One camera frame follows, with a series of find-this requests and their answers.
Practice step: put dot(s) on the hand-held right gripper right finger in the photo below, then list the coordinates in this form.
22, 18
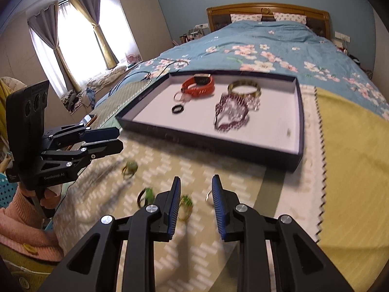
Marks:
218, 208

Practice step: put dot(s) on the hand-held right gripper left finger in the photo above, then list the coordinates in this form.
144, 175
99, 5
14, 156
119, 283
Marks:
174, 210

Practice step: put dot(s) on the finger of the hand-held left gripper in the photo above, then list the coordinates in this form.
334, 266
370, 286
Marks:
106, 148
103, 134

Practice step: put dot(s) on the small pink green hair clip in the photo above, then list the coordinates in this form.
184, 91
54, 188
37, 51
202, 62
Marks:
131, 166

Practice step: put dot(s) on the dark blue cardboard box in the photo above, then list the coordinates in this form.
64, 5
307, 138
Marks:
197, 121

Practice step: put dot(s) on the orange smartwatch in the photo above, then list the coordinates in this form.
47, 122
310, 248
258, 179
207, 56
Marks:
189, 85

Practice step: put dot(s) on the person's left forearm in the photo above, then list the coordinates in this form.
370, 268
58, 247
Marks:
21, 228

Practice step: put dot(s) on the person's left hand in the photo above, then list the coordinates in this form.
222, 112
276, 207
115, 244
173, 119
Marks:
51, 199

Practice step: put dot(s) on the blue patterned cloth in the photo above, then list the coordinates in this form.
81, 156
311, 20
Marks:
90, 97

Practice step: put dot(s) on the pile of pale bedding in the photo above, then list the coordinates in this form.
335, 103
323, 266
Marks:
105, 77

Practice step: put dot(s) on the teal plastic basket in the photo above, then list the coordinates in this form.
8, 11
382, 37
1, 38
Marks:
7, 191

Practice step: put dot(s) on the small pink fan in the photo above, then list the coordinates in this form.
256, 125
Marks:
133, 58

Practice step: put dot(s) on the grey and yellow curtain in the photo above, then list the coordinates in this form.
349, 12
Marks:
94, 15
45, 33

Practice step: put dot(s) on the beige built-in wardrobe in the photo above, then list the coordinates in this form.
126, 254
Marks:
139, 15

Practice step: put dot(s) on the bedside table with bottles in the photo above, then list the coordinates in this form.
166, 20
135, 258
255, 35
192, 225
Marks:
190, 35

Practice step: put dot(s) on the patchwork patterned tablecloth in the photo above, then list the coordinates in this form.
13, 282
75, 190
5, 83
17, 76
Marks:
349, 173

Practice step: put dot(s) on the bed with blue floral duvet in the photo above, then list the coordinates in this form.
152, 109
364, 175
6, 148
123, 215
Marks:
273, 45

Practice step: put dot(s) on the white dotted pillow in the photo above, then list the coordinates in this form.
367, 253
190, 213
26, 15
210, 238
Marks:
290, 17
246, 18

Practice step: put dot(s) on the bedside table with charger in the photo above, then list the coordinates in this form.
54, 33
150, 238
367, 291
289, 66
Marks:
354, 57

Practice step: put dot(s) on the wooden bed headboard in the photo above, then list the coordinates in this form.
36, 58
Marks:
267, 7

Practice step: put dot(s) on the white wall socket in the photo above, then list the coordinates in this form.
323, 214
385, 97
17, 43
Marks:
201, 25
342, 36

